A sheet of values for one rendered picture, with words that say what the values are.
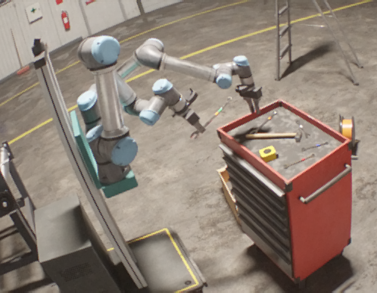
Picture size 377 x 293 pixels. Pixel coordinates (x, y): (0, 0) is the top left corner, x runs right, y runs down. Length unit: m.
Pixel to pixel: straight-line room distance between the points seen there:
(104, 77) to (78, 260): 0.99
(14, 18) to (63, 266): 9.94
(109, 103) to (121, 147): 0.18
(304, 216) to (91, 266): 1.13
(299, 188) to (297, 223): 0.21
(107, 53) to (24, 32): 10.13
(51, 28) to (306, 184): 10.31
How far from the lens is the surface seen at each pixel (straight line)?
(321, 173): 2.11
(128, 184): 1.97
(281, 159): 2.21
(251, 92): 2.37
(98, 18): 11.92
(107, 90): 1.72
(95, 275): 2.33
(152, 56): 2.20
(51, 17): 11.77
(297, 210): 2.11
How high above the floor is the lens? 2.11
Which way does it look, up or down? 28 degrees down
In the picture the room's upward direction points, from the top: 19 degrees counter-clockwise
